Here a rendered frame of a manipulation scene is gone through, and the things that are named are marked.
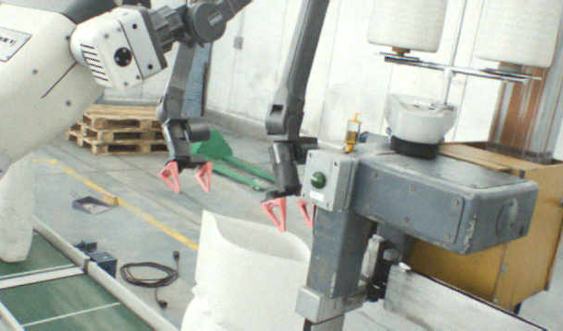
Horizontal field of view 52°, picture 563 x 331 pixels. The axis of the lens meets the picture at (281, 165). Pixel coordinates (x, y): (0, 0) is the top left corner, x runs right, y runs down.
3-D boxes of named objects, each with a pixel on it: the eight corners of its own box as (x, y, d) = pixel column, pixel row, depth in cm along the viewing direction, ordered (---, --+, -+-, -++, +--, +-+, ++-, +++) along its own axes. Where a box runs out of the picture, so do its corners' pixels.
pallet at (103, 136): (65, 127, 674) (66, 115, 671) (155, 127, 760) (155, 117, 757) (99, 142, 617) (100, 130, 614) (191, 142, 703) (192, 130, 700)
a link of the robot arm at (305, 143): (264, 113, 135) (288, 115, 128) (301, 114, 142) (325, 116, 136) (263, 164, 136) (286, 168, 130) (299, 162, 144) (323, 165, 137)
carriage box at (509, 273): (385, 275, 130) (412, 141, 123) (458, 252, 154) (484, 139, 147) (487, 323, 113) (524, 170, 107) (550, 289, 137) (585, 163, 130)
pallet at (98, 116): (66, 115, 672) (67, 103, 669) (158, 118, 750) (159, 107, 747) (94, 129, 613) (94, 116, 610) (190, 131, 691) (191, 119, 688)
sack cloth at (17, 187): (-38, 230, 279) (-33, 83, 264) (9, 225, 293) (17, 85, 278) (-8, 267, 246) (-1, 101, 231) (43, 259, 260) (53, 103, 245)
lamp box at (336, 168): (300, 199, 101) (307, 149, 99) (316, 197, 104) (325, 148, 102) (331, 211, 96) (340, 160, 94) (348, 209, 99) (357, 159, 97)
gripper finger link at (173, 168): (200, 186, 151) (189, 155, 155) (178, 186, 146) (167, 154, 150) (188, 198, 156) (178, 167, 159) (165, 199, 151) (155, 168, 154)
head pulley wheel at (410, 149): (379, 148, 108) (381, 135, 107) (405, 147, 114) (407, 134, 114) (419, 160, 102) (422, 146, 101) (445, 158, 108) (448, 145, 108)
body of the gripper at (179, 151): (206, 159, 158) (198, 137, 161) (175, 159, 151) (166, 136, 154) (194, 171, 162) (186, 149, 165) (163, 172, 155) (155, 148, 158)
